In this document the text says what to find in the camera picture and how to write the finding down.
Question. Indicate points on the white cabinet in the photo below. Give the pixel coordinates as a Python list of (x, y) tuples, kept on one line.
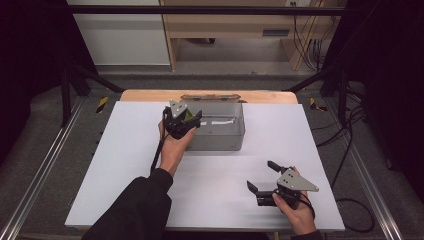
[(123, 36)]

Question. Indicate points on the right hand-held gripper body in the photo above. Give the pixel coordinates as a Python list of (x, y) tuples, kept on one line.
[(290, 190)]

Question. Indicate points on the grey transparent storage box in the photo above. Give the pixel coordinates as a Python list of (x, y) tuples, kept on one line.
[(220, 130)]

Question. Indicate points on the aluminium floor rail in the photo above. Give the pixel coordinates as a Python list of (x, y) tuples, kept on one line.
[(370, 186), (40, 166)]

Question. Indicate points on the white table mat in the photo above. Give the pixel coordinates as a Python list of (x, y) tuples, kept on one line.
[(216, 206)]

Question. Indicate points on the yellow black tape marker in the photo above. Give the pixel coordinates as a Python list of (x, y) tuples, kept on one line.
[(102, 104), (315, 104)]

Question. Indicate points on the person's right hand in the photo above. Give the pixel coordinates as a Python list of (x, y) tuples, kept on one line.
[(298, 216)]

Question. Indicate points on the person's left hand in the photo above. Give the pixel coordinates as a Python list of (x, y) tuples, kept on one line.
[(173, 150)]

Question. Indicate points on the black frame crossbar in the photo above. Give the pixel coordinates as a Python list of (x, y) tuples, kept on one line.
[(200, 9)]

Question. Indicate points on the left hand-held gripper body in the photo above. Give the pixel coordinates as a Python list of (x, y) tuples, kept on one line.
[(175, 125)]

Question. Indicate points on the wooden desk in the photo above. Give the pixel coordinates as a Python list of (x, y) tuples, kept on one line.
[(233, 25)]

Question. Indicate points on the black frame stand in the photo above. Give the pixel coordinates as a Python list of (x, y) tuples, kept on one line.
[(71, 90), (333, 86)]

